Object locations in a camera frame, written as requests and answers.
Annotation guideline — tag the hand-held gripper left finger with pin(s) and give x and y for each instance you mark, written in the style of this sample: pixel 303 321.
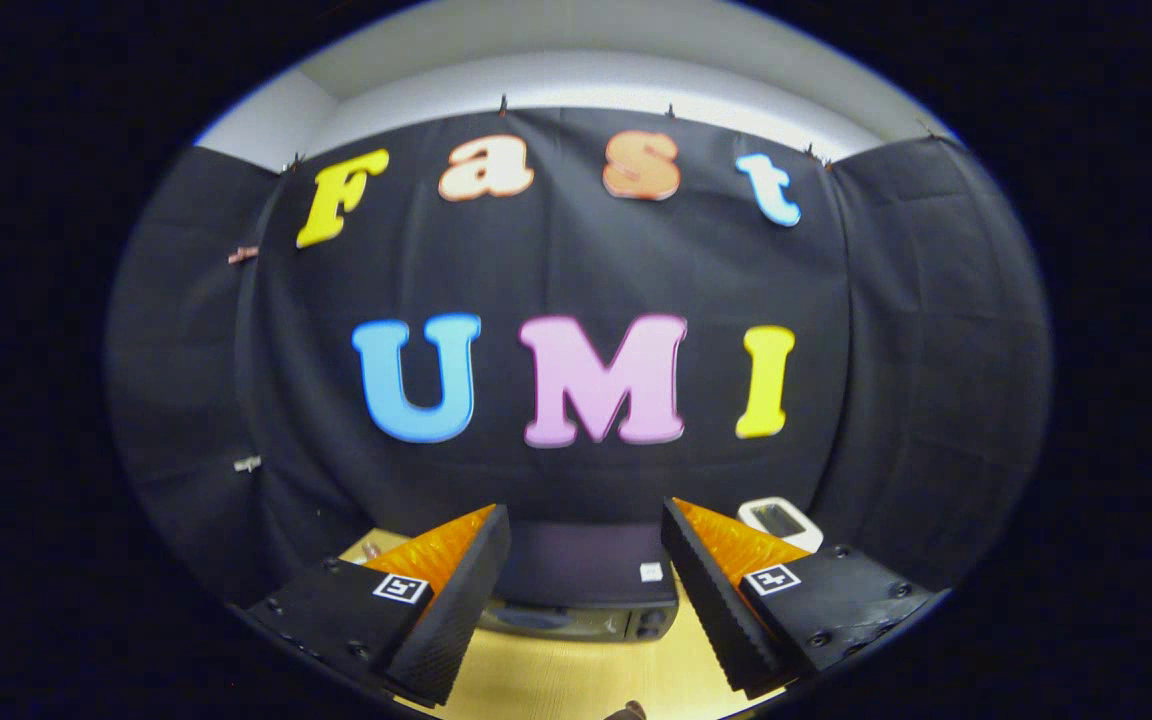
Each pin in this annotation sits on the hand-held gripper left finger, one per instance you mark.
pixel 461 600

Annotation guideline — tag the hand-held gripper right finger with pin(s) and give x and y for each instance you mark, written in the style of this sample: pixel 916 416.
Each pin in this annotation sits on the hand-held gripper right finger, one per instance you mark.
pixel 706 595

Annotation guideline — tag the black toaster oven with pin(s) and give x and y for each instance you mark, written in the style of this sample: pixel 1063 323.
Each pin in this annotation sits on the black toaster oven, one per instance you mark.
pixel 576 560

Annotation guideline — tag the white bread toaster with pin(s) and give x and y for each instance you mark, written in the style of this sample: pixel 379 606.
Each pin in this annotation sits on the white bread toaster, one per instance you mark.
pixel 781 520

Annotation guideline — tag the small silver clip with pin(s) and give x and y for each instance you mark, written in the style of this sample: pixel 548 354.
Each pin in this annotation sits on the small silver clip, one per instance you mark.
pixel 247 464

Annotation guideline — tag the black backdrop cloth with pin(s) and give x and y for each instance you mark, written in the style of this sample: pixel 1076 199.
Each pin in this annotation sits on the black backdrop cloth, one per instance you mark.
pixel 576 260

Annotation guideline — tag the small red clip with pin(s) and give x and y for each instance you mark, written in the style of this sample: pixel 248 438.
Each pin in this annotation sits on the small red clip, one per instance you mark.
pixel 243 254

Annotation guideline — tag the row of black cloth clips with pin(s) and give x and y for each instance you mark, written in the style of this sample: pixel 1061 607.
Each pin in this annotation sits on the row of black cloth clips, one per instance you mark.
pixel 502 104

